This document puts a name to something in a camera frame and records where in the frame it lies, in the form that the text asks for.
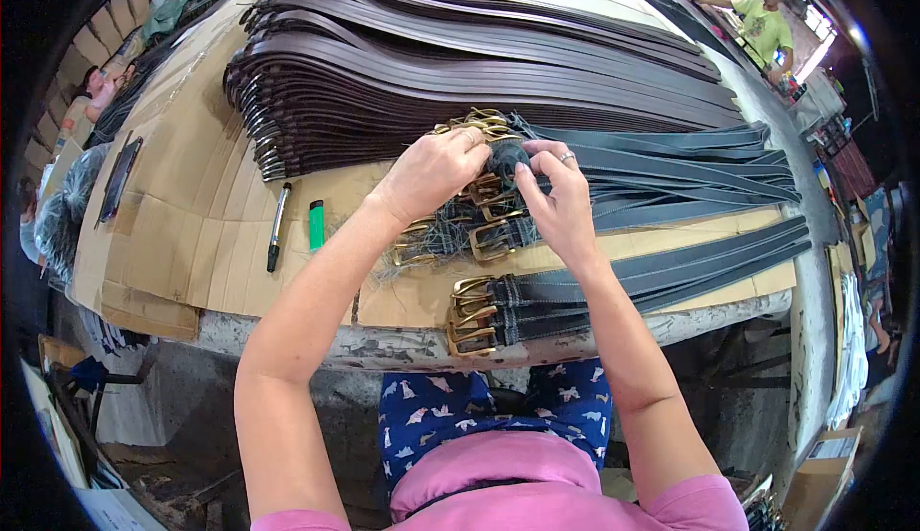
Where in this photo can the stack of trimmed black belts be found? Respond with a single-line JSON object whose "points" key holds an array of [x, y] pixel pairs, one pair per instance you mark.
{"points": [[647, 272]]}

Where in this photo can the black flat rectangular tool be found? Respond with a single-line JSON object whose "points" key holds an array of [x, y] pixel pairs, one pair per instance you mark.
{"points": [[118, 180]]}

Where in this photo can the person's legs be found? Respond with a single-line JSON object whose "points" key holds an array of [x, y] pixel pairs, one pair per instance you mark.
{"points": [[431, 416]]}

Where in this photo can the stack of cardboard boxes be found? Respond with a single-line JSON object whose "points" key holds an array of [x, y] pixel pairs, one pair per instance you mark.
{"points": [[86, 42]]}

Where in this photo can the person's right fingers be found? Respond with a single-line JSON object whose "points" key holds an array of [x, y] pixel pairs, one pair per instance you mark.
{"points": [[553, 153]]}

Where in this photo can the person's right hand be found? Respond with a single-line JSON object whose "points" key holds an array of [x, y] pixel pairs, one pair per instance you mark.
{"points": [[568, 207]]}

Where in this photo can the person's right thumb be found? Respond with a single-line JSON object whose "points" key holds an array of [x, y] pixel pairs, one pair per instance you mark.
{"points": [[528, 189]]}

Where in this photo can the black belt with brass buckle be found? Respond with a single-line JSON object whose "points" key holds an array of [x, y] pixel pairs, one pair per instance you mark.
{"points": [[506, 163]]}

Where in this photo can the row of thin black belts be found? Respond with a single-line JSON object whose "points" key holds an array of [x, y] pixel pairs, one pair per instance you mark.
{"points": [[675, 10]]}

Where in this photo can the person's left fingers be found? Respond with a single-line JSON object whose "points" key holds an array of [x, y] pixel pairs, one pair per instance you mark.
{"points": [[471, 144]]}

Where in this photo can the brown cardboard sheet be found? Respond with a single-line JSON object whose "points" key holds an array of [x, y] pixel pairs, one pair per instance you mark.
{"points": [[194, 193]]}

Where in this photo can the black and silver pen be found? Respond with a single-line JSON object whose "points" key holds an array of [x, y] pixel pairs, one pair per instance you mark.
{"points": [[277, 225]]}

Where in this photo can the green lighter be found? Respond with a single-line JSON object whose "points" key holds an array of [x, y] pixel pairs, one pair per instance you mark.
{"points": [[316, 225]]}

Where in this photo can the pile of white cloth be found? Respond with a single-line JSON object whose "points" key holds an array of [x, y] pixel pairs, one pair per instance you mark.
{"points": [[849, 358]]}

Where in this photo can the person's left hand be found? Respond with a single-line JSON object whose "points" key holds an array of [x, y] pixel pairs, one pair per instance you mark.
{"points": [[424, 175]]}

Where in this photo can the pile of dark brown belts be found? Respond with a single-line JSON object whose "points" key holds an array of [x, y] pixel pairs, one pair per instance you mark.
{"points": [[445, 64]]}

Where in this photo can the person's body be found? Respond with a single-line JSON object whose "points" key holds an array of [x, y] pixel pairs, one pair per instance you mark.
{"points": [[503, 481]]}

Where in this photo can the pile of untrimmed black belts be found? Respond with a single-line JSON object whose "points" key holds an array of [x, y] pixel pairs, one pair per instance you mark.
{"points": [[668, 171]]}

